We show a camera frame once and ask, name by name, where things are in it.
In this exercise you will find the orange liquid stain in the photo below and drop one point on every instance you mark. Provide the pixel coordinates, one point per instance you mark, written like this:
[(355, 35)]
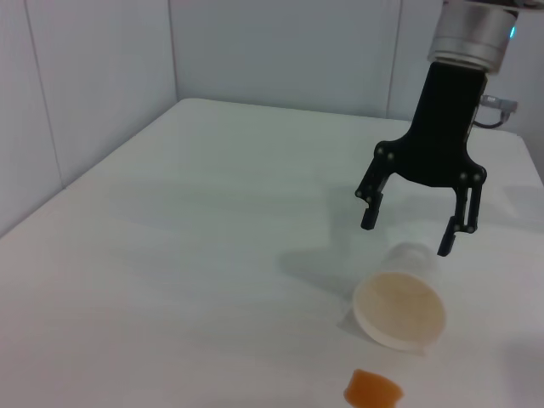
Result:
[(374, 389)]

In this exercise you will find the white paper cup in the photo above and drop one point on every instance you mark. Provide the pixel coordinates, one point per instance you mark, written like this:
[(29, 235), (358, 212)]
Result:
[(399, 310)]

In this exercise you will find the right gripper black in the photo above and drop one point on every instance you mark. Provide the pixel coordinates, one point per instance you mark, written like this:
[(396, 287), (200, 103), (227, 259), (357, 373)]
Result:
[(446, 127)]

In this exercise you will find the right robot arm silver white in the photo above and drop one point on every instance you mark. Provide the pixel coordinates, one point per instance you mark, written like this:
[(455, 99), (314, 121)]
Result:
[(467, 34)]

